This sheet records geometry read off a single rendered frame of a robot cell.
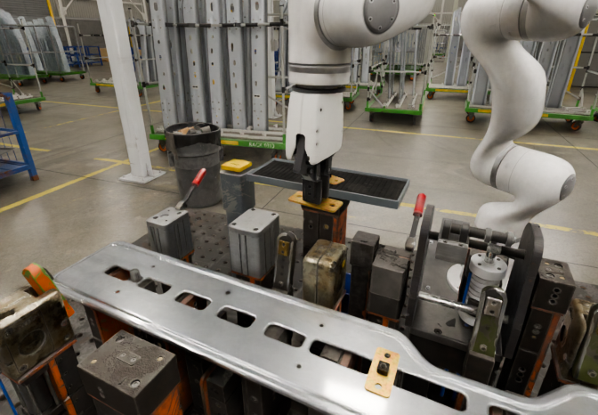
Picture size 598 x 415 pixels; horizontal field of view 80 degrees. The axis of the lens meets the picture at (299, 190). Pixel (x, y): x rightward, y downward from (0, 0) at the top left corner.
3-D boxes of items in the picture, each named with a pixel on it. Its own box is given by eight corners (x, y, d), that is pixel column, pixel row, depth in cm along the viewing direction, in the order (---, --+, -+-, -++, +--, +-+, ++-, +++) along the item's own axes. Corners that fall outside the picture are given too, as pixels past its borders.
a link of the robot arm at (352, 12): (536, -30, 47) (364, 67, 38) (437, -18, 59) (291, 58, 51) (540, -116, 42) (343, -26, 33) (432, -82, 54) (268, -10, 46)
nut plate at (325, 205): (286, 200, 57) (286, 193, 57) (298, 192, 60) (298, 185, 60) (334, 213, 53) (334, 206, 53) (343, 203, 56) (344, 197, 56)
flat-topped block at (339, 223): (300, 328, 102) (300, 185, 84) (311, 310, 109) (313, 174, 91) (333, 340, 98) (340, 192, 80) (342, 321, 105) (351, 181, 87)
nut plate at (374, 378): (389, 399, 50) (390, 394, 50) (363, 388, 52) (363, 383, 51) (400, 355, 57) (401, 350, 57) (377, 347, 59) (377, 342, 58)
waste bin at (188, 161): (161, 207, 330) (148, 131, 301) (196, 186, 376) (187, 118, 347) (206, 216, 314) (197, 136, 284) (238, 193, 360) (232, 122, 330)
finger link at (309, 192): (304, 158, 54) (304, 199, 57) (294, 165, 51) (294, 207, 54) (323, 163, 52) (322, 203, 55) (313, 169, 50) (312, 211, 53)
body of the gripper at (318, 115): (312, 74, 55) (311, 144, 59) (276, 81, 47) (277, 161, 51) (358, 77, 51) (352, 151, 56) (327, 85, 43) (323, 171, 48)
